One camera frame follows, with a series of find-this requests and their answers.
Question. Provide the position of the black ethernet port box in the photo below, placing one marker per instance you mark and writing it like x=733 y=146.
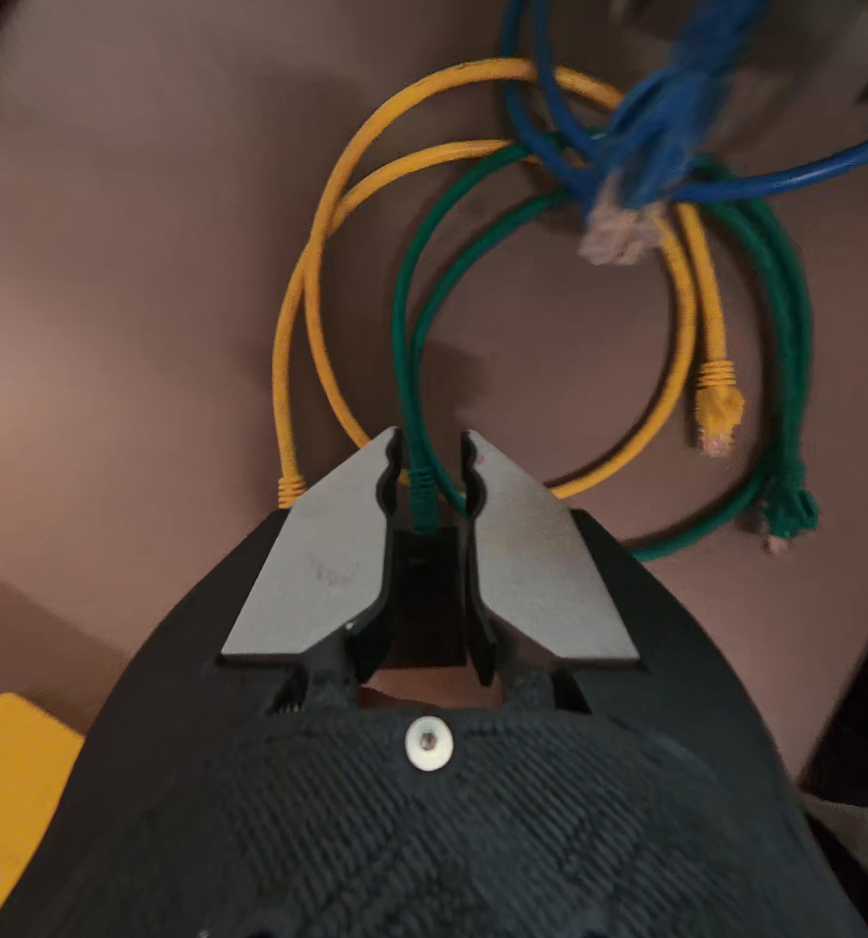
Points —
x=430 y=601

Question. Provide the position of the yellow plastic bin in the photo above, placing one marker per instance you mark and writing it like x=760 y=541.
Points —
x=9 y=806

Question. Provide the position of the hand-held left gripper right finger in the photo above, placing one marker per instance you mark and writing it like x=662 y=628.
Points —
x=544 y=579

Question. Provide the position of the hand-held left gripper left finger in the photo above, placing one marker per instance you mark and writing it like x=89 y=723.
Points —
x=316 y=564

